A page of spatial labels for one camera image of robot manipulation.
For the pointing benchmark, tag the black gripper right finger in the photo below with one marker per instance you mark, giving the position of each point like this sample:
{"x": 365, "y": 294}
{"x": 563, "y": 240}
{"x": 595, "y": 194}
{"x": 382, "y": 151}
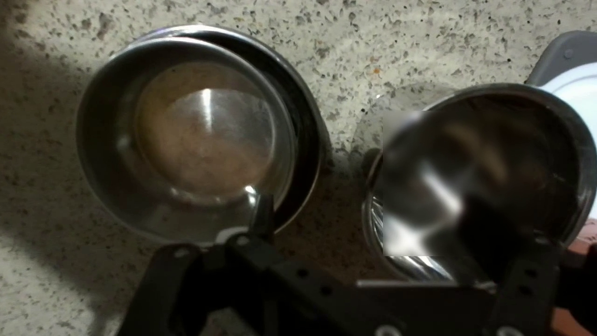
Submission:
{"x": 528, "y": 280}

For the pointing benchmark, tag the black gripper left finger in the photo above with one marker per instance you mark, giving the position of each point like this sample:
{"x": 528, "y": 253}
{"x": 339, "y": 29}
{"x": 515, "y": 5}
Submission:
{"x": 285, "y": 272}

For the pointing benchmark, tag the shiny tin cup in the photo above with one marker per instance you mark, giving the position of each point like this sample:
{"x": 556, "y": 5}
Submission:
{"x": 496, "y": 149}

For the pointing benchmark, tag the small tin bowl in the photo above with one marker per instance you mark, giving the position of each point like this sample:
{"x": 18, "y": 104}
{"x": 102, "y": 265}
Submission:
{"x": 192, "y": 130}

